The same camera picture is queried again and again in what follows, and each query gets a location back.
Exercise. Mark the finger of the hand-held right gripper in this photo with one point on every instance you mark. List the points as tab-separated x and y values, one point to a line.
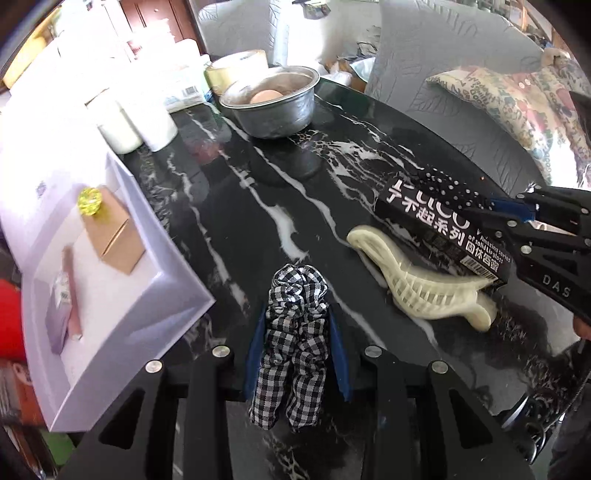
512	207
531	235

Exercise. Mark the floral cushion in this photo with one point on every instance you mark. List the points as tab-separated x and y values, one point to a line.
517	110

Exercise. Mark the person's right hand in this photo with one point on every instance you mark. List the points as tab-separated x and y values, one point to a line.
582	328

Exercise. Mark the brown door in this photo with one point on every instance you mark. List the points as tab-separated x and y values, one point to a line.
152	11

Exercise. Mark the pale lavender gift box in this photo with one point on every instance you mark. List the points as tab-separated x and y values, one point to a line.
120	369

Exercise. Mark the metal bowl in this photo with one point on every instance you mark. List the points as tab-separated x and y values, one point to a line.
272	120

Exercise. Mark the yellow-green hair clip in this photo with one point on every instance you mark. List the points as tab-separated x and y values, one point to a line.
90	201

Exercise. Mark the black white gingham scrunchie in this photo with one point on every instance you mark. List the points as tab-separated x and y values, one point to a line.
291	332

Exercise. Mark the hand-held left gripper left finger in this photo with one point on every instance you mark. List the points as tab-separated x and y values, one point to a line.
256	360

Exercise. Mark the gold cardboard box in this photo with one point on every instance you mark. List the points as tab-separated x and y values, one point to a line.
115	244

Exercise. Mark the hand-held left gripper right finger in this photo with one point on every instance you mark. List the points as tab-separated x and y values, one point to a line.
339	364

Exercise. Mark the white jar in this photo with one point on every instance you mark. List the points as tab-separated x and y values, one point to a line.
115	129

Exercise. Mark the black printed box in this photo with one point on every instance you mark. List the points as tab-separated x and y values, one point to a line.
429	221

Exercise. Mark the white and green box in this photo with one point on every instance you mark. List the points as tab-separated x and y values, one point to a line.
184	87

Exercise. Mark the cream hair claw clip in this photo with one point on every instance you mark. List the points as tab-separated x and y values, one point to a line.
415	286

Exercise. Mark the grey patterned chair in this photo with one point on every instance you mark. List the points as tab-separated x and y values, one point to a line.
438	46
240	27

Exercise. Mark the white plastic bag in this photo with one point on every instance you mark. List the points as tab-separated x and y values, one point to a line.
348	71

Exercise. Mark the beige tape roll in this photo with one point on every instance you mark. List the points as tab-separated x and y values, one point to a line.
231	69

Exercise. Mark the small lavender box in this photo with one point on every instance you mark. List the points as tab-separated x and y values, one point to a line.
59	318

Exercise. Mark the brown egg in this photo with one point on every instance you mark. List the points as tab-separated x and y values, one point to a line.
265	97

